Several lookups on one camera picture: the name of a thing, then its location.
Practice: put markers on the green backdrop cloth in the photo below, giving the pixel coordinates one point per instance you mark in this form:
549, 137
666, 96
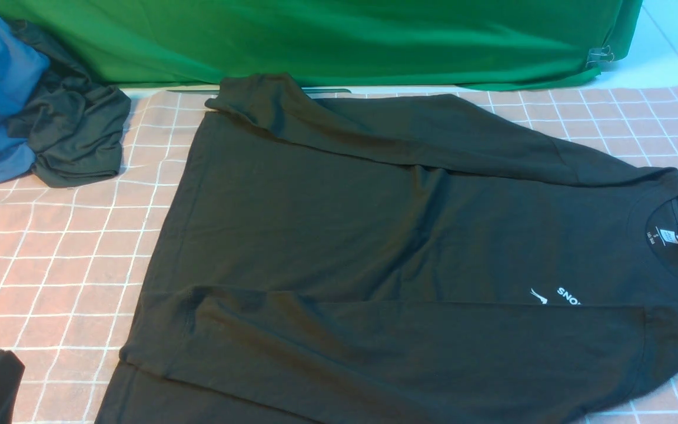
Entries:
482, 45

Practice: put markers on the pink grid tablecloth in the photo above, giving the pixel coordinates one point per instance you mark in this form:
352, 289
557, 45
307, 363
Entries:
72, 261

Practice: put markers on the metal binder clip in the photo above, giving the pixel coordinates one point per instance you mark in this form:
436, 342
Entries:
598, 56

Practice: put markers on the dark gray crumpled garment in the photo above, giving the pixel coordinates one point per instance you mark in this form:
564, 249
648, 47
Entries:
72, 123

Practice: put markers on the gray long-sleeved shirt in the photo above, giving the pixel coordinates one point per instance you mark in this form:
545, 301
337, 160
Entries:
398, 260

